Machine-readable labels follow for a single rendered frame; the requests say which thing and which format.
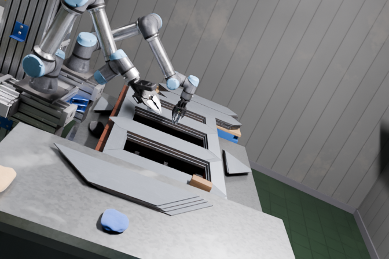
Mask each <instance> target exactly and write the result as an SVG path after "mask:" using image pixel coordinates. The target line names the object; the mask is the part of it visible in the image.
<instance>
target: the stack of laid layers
mask: <svg viewBox="0 0 389 259"><path fill-rule="evenodd" d="M160 105H161V107H163V108H166V109H168V110H171V111H172V110H173V108H174V106H176V105H174V104H171V103H169V102H166V101H164V100H162V99H160ZM134 114H137V115H139V116H142V117H144V118H147V119H150V120H152V121H155V122H157V123H160V124H163V125H165V126H167V127H170V128H173V129H175V130H177V131H180V132H183V133H185V134H188V135H190V136H193V137H195V138H198V139H201V140H203V148H204V149H205V150H207V151H208V152H209V153H210V154H211V155H212V156H214V157H215V159H209V160H202V159H200V158H197V157H195V156H192V155H190V154H187V153H184V152H182V151H179V150H177V149H174V148H172V147H169V146H166V145H164V144H161V143H159V142H156V141H154V140H151V139H148V138H145V137H143V136H141V135H138V134H135V133H133V132H130V131H127V133H126V136H125V139H124V142H123V145H122V148H121V149H123V148H124V145H125V142H126V140H129V141H132V142H134V143H137V144H139V145H142V146H145V147H148V148H150V149H153V150H156V151H158V152H161V153H163V154H166V155H168V156H171V157H174V158H176V159H179V160H181V161H185V162H187V163H189V164H192V165H195V166H197V167H200V168H203V169H204V173H205V180H208V181H209V182H211V171H210V162H215V161H221V160H220V159H219V158H218V157H217V156H216V155H215V154H213V153H212V152H211V151H209V149H208V139H207V134H205V133H203V132H201V131H198V130H196V129H193V128H190V127H188V126H185V125H183V124H180V123H176V124H173V123H172V120H170V119H167V118H165V117H163V116H160V115H158V114H155V113H152V112H149V111H148V110H145V109H142V108H139V107H137V106H135V109H134V112H133V115H132V118H131V120H133V117H134ZM185 116H186V117H188V118H191V119H194V120H196V121H199V122H201V123H203V124H206V119H205V117H204V116H201V115H199V114H196V113H193V112H191V111H189V110H186V113H185Z"/></svg>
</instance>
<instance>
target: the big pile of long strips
mask: <svg viewBox="0 0 389 259"><path fill-rule="evenodd" d="M158 89H159V92H158V93H157V94H159V95H162V96H164V97H166V98H169V99H172V100H173V101H176V102H178V101H180V100H181V99H180V96H181V93H182V90H183V89H180V88H177V89H175V90H170V89H168V88H167V85H166V84H164V83H159V88H158ZM186 105H187V106H189V107H191V108H194V109H196V110H199V111H201V112H204V113H206V114H209V115H211V116H214V117H215V120H216V125H217V126H220V127H222V128H225V129H227V130H237V129H239V128H240V127H241V126H242V124H241V123H239V122H238V121H237V119H238V115H236V114H235V113H234V112H232V111H231V110H230V109H228V108H227V107H224V106H222V105H219V104H217V103H215V102H212V101H209V100H207V99H205V98H202V97H200V96H198V95H195V94H193V97H192V99H191V100H190V102H188V103H187V104H186Z"/></svg>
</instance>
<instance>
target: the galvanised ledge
mask: <svg viewBox="0 0 389 259"><path fill-rule="evenodd" d="M101 97H103V98H104V99H106V100H107V101H108V102H109V103H110V104H111V105H112V106H113V107H114V105H115V104H116V102H117V100H118V98H116V97H113V96H111V95H108V94H106V93H102V95H101V96H100V97H99V98H98V99H97V100H96V101H94V102H93V105H92V106H91V107H90V109H89V111H88V114H87V116H86V119H85V120H84V121H83V122H81V123H80V126H79V128H78V130H77V132H76V134H75V137H74V139H73V142H75V143H78V144H80V145H83V146H86V147H89V148H91V149H94V150H95V149H96V146H97V144H98V141H99V140H100V137H101V136H98V135H96V134H94V133H93V132H92V131H91V130H90V123H91V122H92V121H100V122H102V123H103V125H104V127H105V126H106V124H107V122H108V120H109V117H110V115H111V113H112V111H94V110H93V109H94V108H95V106H96V104H97V103H98V101H99V100H100V98H101ZM75 124H76V122H75ZM75 124H74V125H73V127H72V128H71V130H70V132H69V133H68V135H67V136H66V139H69V136H70V134H71V132H72V130H73V128H74V126H75Z"/></svg>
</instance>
